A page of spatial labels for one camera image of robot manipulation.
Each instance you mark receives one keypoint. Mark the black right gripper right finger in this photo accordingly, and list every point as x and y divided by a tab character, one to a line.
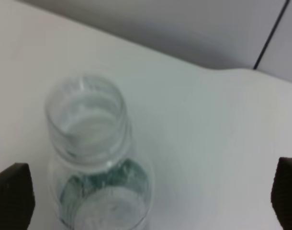
281	193

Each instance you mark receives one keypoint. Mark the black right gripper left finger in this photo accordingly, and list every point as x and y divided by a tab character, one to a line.
17	199

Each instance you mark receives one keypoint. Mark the clear green-label water bottle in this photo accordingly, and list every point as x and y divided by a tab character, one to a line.
97	178

